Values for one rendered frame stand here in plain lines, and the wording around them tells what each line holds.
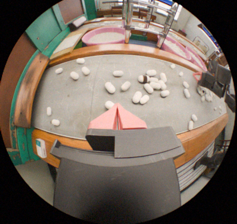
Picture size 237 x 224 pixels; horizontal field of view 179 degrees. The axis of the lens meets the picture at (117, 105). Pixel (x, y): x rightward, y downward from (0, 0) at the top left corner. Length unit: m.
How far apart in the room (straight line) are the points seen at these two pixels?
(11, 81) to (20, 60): 0.09
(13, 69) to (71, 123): 0.33
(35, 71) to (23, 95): 0.10
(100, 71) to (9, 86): 0.37
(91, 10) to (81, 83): 2.70
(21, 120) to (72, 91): 0.23
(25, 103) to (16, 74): 0.14
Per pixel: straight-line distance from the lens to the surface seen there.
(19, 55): 0.42
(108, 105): 0.18
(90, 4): 2.85
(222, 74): 0.38
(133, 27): 0.34
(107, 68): 0.27
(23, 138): 0.39
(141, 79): 0.23
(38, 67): 0.38
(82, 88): 0.25
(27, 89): 0.34
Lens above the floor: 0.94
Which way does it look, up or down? 76 degrees down
